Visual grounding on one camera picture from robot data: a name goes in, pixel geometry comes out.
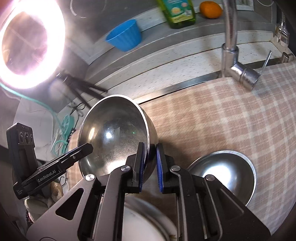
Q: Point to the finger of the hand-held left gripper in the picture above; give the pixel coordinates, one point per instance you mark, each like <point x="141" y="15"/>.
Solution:
<point x="76" y="157"/>

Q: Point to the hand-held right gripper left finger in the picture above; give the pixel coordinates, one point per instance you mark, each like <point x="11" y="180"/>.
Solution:
<point x="142" y="162"/>

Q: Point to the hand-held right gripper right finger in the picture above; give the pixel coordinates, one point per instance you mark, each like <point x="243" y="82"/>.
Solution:
<point x="159" y="166"/>

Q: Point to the large steel bowl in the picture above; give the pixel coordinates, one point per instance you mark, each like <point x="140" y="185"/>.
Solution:
<point x="111" y="139"/>

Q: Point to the deep plate large pink flowers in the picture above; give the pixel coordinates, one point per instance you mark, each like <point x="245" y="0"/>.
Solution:
<point x="143" y="220"/>

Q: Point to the red steel bowl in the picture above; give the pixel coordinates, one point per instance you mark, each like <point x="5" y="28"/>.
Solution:
<point x="222" y="173"/>

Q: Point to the person's left hand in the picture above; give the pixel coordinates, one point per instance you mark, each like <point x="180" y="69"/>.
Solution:
<point x="46" y="204"/>

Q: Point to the beige checked cloth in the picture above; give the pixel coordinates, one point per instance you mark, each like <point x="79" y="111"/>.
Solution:
<point x="208" y="115"/>

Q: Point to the black tripod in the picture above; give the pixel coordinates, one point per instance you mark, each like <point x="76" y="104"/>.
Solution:
<point x="87" y="88"/>

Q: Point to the blue plastic cup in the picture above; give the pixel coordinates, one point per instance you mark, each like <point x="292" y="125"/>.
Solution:
<point x="124" y="37"/>

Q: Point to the chrome faucet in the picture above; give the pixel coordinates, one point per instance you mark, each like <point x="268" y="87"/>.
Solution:
<point x="229" y="34"/>

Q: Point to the green dish soap bottle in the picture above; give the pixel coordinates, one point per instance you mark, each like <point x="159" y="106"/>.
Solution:
<point x="179" y="14"/>

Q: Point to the orange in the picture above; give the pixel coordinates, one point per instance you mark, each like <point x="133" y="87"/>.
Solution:
<point x="211" y="9"/>

